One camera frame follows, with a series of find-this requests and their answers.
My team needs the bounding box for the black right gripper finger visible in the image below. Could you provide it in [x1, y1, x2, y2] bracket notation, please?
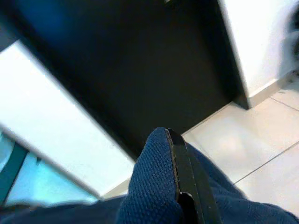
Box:
[165, 127, 223, 224]

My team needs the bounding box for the blue mesh t-shirt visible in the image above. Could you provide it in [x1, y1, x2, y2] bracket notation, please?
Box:
[0, 127, 299, 224]

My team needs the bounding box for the black door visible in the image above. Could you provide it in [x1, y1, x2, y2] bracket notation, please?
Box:
[0, 0, 250, 161]

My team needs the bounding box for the teal glass panel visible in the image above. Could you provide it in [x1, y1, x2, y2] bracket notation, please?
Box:
[0, 130, 100, 207]

